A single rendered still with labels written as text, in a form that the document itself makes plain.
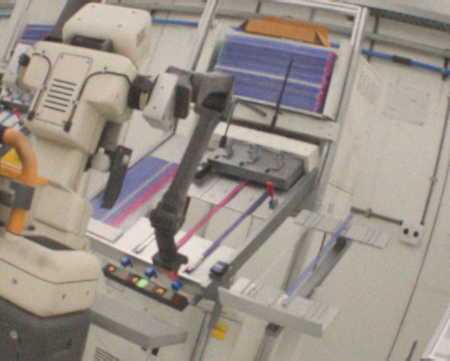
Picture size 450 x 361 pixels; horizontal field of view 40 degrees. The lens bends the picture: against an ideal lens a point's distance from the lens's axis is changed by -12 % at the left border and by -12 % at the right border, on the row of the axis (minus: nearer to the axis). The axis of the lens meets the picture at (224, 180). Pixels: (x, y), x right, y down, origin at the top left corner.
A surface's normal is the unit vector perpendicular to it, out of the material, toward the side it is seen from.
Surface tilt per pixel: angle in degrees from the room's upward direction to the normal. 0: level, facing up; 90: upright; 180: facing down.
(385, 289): 90
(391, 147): 90
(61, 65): 82
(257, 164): 43
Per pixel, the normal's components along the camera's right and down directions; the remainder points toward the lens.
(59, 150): -0.15, -0.22
